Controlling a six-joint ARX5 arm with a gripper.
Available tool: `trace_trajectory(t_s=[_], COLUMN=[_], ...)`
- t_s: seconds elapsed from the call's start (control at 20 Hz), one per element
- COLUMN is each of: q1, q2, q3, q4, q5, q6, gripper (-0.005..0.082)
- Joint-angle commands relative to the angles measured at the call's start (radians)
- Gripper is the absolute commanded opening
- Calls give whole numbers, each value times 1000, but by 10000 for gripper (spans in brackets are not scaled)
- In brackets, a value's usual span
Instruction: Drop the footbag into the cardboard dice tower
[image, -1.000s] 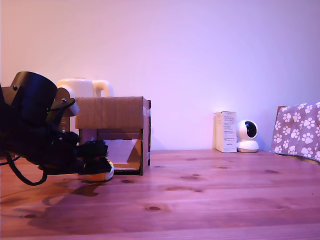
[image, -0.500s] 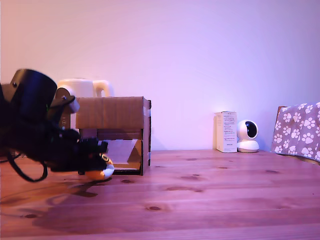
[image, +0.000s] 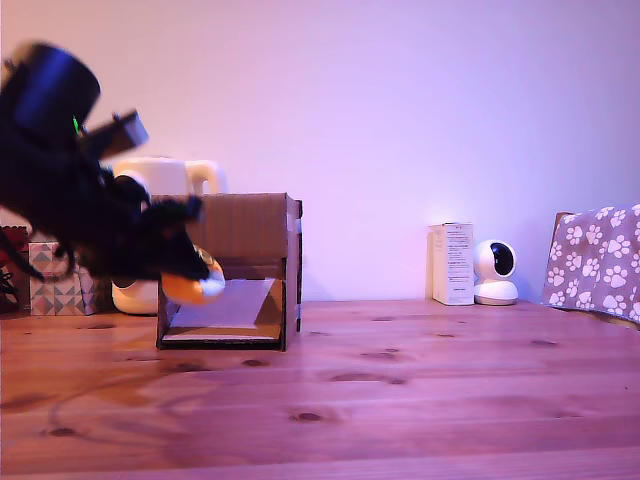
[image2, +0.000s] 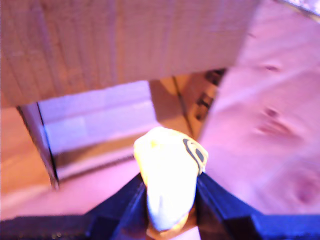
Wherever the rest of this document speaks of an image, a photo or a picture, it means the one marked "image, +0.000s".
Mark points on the orange and white footbag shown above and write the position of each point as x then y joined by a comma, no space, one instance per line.
192,292

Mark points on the cardboard dice tower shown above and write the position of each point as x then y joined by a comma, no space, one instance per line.
245,225

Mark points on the white electric kettle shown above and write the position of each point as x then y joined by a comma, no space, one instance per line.
165,172

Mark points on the triangle pattern tissue box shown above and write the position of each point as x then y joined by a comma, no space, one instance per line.
47,300

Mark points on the red scalloped container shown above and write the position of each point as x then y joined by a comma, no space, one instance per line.
14,234

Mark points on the white printed carton box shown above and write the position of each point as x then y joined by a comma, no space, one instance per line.
457,265

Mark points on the paw print blanket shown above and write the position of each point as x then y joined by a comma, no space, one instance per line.
595,260

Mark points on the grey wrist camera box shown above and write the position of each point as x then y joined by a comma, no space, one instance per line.
122,132

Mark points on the small white round camera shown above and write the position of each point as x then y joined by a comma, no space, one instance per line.
495,290

